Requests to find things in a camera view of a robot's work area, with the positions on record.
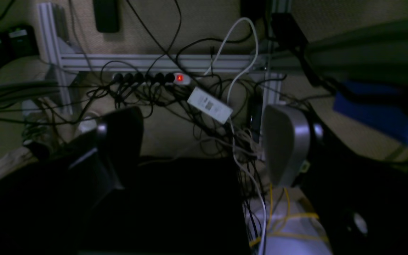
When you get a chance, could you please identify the yellow cable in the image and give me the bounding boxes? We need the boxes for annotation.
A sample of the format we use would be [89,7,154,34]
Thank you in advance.
[249,186,325,255]

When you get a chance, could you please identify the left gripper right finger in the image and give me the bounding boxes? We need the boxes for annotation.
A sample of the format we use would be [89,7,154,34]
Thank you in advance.
[262,105,408,255]

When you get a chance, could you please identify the black power strip with cables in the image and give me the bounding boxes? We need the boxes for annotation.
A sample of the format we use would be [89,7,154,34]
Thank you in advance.
[101,65,192,87]

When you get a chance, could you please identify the aluminium frame bracket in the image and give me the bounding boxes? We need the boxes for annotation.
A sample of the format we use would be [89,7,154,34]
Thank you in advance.
[37,1,106,72]

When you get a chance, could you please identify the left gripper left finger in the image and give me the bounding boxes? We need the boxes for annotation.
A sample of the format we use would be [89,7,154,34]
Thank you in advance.
[0,107,144,255]

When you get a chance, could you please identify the white power adapter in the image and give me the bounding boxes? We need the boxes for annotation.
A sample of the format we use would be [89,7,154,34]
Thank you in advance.
[187,87,233,124]

